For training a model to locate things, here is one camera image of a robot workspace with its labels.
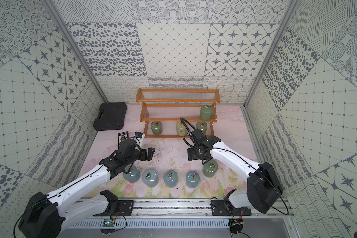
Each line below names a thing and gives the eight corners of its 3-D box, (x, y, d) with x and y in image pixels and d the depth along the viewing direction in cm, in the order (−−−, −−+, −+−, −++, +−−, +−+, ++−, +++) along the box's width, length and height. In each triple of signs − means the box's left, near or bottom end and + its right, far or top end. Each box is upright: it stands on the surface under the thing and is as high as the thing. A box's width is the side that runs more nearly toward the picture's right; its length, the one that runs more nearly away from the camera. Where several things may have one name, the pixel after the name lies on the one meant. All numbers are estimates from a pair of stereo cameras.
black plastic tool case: (91, 130, 104) (88, 127, 101) (104, 105, 121) (102, 102, 117) (122, 130, 104) (120, 127, 101) (130, 105, 121) (128, 102, 117)
